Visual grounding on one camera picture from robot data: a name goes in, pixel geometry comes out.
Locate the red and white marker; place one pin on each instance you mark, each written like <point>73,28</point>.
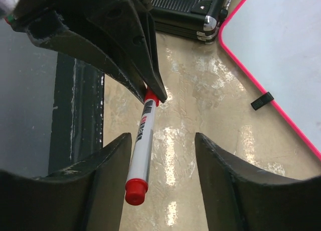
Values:
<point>136,185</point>

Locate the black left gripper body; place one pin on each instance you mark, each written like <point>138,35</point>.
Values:
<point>27,10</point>

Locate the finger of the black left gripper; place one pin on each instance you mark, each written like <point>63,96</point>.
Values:
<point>81,40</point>
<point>131,29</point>

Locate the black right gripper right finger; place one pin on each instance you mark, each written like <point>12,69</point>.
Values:
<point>240,196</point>

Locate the pink framed whiteboard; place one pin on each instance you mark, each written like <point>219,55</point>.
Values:
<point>277,45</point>

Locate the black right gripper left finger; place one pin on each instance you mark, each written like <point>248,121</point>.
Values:
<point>87,195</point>

